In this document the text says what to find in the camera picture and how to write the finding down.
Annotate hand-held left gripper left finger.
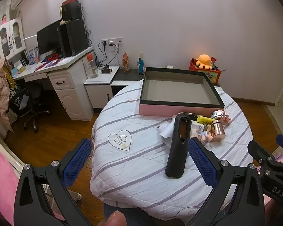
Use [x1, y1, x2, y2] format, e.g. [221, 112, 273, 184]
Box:
[13, 138, 93, 226]

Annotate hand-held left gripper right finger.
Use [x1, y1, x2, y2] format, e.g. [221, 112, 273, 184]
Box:
[186, 137, 266, 226]

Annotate small baby doll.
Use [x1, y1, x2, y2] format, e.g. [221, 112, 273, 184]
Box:
[197, 124, 214, 144]

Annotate black remote control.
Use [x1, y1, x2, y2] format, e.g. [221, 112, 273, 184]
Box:
[165, 114, 192, 179]

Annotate rose gold metal cylinder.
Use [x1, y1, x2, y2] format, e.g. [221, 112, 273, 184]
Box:
[212, 120, 226, 142]

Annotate colourful block cube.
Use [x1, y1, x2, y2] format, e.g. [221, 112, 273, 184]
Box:
[211, 110, 231, 125]

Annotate pink box with black rim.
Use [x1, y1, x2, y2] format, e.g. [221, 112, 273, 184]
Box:
[139, 67, 225, 118]

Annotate person's right hand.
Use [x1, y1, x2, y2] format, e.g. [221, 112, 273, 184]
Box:
[265, 199, 283, 226]

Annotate person's left hand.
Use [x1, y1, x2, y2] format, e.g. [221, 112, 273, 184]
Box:
[101, 211, 128, 226]

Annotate yellow small object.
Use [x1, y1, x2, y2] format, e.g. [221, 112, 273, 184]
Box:
[196, 116, 214, 126]

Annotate black jewelled hair clip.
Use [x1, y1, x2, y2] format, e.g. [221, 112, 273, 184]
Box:
[178, 111, 198, 118]

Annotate striped white quilt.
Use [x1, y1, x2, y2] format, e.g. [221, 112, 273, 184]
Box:
[90, 79, 254, 215]

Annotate black office chair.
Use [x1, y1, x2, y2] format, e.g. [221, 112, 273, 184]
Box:
[9, 83, 51, 133]

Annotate white bedside cabinet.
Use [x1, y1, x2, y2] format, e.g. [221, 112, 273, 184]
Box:
[83, 65, 120, 111]

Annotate pink fleece blanket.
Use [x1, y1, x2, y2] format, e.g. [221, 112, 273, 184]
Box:
[0, 140, 64, 226]

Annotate person's blue trousers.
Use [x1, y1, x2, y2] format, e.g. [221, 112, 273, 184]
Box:
[103, 202, 188, 226]

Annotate white desk with drawers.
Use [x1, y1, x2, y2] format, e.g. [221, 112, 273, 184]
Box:
[12, 46, 95, 122]

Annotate red printed storage box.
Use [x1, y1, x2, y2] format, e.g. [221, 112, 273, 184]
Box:
[189, 60, 221, 84]

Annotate clear bottle with orange cap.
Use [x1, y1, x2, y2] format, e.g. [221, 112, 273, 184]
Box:
[86, 53, 99, 78]

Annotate orange octopus plush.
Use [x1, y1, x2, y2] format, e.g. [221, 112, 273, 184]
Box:
[195, 54, 213, 70]

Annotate orange snack bag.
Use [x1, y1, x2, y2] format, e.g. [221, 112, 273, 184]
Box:
[121, 52, 131, 73]

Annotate blue tissue pack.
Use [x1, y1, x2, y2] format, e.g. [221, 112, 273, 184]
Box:
[27, 47, 40, 64]

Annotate blue and white bag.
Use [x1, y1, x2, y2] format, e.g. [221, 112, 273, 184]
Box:
[136, 52, 146, 74]

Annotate black computer tower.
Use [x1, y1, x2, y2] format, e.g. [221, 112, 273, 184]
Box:
[58, 19, 88, 57]

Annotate black computer monitor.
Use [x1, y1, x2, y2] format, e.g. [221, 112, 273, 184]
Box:
[36, 19, 62, 56]

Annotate white glass door cabinet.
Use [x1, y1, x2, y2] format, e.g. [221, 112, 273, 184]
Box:
[0, 17, 26, 60]

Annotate black speaker box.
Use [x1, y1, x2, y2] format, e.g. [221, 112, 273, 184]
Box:
[61, 2, 82, 21]

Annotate white bed frame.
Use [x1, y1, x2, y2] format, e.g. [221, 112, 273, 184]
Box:
[0, 125, 27, 171]

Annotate black power cable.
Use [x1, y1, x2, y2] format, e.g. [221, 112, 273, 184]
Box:
[94, 41, 119, 68]

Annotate white wall socket strip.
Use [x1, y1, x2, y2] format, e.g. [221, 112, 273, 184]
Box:
[101, 37, 123, 51]

